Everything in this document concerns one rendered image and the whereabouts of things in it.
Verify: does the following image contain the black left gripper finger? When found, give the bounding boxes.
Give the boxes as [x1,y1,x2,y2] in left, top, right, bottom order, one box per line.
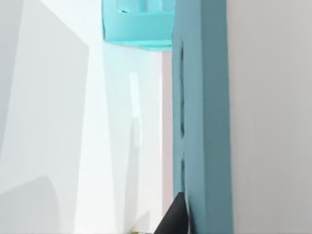
[154,191,190,234]

